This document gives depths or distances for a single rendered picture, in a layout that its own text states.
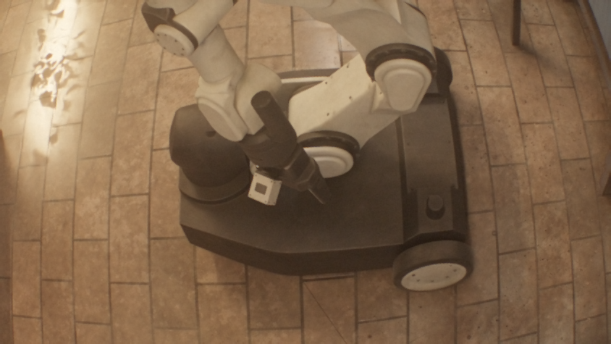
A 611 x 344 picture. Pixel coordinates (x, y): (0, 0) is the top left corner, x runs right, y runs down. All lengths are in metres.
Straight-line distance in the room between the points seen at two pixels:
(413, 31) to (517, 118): 0.76
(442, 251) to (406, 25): 0.54
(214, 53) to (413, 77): 0.43
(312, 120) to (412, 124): 0.28
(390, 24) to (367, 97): 0.26
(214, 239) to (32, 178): 0.70
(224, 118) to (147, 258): 0.85
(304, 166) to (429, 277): 0.55
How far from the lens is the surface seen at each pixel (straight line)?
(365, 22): 1.62
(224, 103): 1.46
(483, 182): 2.27
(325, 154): 1.94
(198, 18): 1.31
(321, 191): 1.68
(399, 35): 1.66
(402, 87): 1.72
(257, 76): 1.53
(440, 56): 2.26
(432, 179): 2.05
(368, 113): 1.88
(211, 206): 2.10
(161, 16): 1.30
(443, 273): 2.07
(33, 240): 2.42
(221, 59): 1.43
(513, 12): 2.40
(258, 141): 1.56
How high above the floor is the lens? 2.01
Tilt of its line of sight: 61 degrees down
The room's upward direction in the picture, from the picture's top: 14 degrees counter-clockwise
